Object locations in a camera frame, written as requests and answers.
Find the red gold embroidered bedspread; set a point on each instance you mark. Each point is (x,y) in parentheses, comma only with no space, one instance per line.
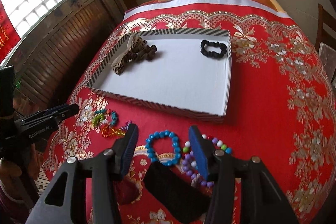
(281,106)

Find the leopard print hair bow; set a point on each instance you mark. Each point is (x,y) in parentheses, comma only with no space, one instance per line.
(134,44)

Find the wooden slatted door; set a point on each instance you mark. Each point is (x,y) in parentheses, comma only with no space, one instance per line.
(51,57)

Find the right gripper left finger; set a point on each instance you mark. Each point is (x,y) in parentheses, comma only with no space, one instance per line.
(64,199)

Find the red satin hair bow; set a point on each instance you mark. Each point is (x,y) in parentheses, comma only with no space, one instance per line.
(126,191)

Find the brown scrunchie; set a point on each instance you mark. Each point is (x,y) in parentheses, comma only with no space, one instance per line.
(146,53)

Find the wooden chair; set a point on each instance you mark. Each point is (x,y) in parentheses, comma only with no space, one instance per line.
(324,18)

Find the pink purple bead charm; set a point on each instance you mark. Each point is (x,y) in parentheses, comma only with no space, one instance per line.
(125,127)

